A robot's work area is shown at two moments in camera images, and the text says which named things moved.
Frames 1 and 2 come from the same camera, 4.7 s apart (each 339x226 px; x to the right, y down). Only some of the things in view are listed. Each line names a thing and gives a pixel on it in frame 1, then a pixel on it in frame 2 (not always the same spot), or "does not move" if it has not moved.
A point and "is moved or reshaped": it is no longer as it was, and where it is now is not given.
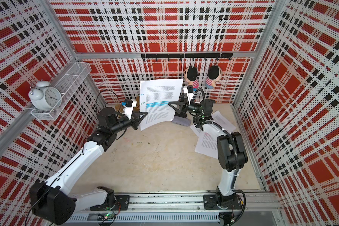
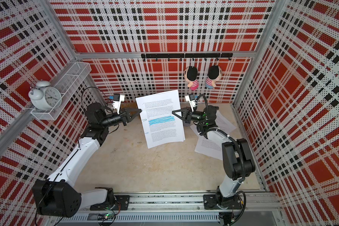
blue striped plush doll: (214, 73) does not move
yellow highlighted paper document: (218, 118) does not move
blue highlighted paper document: (155, 96) is moved or reshaped
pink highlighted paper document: (207, 144) does not move
